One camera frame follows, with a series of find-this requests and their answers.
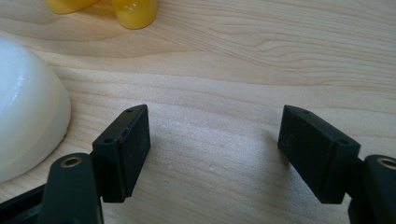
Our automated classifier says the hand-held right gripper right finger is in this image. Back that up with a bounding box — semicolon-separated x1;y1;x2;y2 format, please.
276;105;362;205

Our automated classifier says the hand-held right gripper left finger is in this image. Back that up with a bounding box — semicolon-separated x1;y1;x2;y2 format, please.
92;104;152;203

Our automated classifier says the white bowl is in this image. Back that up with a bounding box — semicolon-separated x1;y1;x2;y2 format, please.
0;36;72;184

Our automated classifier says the yellow plastic object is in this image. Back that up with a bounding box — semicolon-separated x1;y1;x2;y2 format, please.
111;0;159;31
45;0;101;15

